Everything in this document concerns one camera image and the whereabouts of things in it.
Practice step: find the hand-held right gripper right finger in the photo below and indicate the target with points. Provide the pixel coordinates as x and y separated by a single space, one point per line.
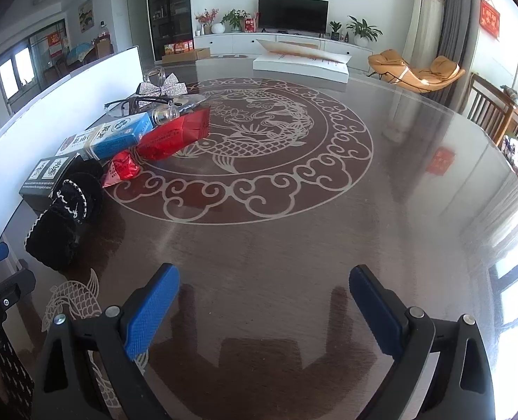
375 310

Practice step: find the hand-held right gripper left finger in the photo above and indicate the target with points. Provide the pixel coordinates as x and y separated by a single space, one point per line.
152 310

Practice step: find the black knitted accessory white trim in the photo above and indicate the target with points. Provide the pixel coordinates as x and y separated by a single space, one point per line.
57 232

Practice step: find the dark green box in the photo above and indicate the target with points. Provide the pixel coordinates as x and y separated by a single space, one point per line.
40 183

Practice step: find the brown and white box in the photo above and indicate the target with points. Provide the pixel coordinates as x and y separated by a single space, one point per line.
77 142

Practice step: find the small red foil packet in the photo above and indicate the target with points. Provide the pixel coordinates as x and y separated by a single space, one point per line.
119 168

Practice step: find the large white cardboard box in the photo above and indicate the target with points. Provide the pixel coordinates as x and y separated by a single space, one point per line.
44 113

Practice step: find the large red packet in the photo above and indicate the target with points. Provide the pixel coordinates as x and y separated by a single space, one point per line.
171 140

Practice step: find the blue and white box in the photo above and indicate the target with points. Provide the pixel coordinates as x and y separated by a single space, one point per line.
119 133

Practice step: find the slim glass bottle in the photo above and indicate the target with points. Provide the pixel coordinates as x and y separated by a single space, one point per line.
165 116

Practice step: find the clear plastic packet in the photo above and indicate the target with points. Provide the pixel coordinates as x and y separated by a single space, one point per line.
191 100

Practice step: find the red door poster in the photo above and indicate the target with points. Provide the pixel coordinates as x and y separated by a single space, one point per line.
54 43

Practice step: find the dining table blue cloth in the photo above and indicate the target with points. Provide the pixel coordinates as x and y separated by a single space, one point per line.
80 51

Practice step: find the clear glass cup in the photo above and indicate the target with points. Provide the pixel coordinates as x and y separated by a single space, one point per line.
156 72

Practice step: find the orange lounge chair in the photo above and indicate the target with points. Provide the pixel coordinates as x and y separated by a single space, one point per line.
399 63

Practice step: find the brown cardboard box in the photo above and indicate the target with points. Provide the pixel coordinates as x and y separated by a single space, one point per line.
184 56

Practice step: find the flat white box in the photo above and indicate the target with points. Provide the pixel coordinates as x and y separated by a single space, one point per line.
298 64

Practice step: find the orange snack boxes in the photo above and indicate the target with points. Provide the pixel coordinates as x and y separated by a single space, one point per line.
179 46

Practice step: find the large leafy potted plant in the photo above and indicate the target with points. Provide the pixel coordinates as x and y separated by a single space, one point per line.
363 30

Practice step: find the white television cabinet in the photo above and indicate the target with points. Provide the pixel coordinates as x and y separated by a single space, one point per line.
241 43

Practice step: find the small potted plant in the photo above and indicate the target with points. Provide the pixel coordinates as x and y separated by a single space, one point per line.
335 30

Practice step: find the round white vase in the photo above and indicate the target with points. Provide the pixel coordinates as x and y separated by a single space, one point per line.
218 29

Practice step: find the covered standing air conditioner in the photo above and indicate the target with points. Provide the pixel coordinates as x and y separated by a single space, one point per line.
425 22

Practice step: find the red flowers in vase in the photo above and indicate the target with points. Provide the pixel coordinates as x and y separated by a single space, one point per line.
205 19

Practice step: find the grey curtain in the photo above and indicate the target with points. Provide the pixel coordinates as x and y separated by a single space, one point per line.
458 22

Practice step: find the black display cabinet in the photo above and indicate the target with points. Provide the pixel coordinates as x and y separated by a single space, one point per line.
167 8

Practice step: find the bushy green potted plant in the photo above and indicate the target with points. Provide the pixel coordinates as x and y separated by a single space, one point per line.
235 18

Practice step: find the red gift bag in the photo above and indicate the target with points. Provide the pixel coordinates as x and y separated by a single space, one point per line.
250 22

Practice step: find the black television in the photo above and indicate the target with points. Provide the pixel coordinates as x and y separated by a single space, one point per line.
293 14

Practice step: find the framed wall painting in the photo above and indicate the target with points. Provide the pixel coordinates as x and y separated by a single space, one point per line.
86 15

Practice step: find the red wall hanging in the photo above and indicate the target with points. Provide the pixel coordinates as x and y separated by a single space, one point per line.
490 18

